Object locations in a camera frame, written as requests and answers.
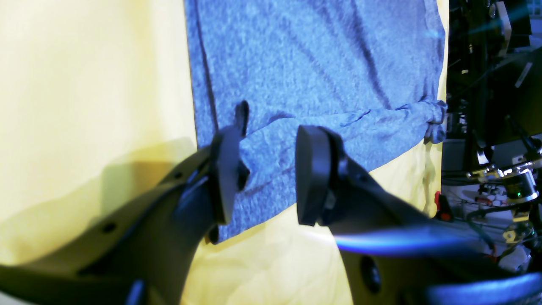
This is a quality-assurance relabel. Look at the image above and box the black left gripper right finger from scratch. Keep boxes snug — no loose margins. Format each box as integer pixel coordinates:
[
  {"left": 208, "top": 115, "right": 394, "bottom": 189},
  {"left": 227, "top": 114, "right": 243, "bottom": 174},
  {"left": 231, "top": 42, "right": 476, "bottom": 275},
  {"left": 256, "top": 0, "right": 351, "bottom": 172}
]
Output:
[{"left": 296, "top": 125, "right": 541, "bottom": 305}]

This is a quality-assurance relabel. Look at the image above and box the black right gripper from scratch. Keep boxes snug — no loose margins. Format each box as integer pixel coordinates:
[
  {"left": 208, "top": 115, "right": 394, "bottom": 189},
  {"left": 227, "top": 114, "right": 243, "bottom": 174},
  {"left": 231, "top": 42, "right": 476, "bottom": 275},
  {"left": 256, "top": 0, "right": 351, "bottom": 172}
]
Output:
[{"left": 466, "top": 161, "right": 540, "bottom": 221}]

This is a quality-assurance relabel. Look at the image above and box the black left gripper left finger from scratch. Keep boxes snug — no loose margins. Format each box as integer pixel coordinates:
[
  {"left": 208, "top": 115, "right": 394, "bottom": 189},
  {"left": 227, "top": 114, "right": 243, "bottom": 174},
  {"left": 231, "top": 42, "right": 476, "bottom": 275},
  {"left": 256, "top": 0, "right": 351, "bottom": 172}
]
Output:
[{"left": 0, "top": 101, "right": 249, "bottom": 305}]

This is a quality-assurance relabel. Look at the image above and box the grey long-sleeve T-shirt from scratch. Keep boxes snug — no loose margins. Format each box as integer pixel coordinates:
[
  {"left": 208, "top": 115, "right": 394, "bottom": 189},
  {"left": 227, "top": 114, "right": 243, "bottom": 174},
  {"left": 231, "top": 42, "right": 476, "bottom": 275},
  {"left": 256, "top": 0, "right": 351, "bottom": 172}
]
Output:
[{"left": 184, "top": 0, "right": 447, "bottom": 244}]

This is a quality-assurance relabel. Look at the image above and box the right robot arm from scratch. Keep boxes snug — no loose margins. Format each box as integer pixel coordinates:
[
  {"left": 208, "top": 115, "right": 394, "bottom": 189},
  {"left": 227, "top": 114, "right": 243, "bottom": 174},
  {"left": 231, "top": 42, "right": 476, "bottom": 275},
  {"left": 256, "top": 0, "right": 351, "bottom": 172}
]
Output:
[{"left": 448, "top": 0, "right": 541, "bottom": 203}]

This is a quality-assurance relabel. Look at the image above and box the red black clamp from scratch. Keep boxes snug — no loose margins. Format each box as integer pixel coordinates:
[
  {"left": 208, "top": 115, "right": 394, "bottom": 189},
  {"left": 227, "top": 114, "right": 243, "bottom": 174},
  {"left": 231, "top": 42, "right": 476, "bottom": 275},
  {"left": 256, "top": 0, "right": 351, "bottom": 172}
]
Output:
[{"left": 434, "top": 191, "right": 453, "bottom": 222}]

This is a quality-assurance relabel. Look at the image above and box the yellow table cloth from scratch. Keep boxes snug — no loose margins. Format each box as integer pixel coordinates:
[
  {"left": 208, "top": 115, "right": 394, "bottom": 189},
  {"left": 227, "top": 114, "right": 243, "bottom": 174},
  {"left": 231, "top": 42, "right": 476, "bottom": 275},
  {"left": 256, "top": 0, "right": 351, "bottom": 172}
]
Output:
[{"left": 1, "top": 0, "right": 449, "bottom": 305}]

